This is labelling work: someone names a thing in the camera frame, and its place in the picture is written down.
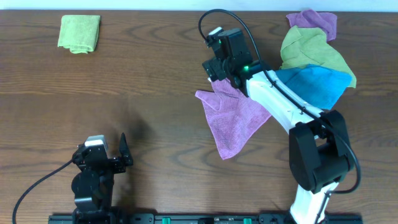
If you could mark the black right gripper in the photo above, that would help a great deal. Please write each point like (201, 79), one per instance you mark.
(214, 70)

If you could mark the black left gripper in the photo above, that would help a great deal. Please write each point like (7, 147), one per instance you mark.
(120, 163)

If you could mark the pink microfiber cloth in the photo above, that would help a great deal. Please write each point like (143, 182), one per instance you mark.
(232, 117)

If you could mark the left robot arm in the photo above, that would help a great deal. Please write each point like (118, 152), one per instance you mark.
(93, 186)

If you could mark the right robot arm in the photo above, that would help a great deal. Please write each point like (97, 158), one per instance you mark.
(319, 151)

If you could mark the green crumpled microfiber cloth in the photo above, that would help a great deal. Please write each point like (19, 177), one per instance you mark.
(303, 46)

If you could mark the blue microfiber cloth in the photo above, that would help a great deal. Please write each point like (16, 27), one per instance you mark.
(317, 85)

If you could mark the purple crumpled microfiber cloth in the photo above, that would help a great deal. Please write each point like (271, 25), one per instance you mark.
(309, 18)

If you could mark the folded green microfiber cloth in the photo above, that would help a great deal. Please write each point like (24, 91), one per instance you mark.
(79, 33)

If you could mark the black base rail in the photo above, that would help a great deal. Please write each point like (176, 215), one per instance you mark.
(148, 218)

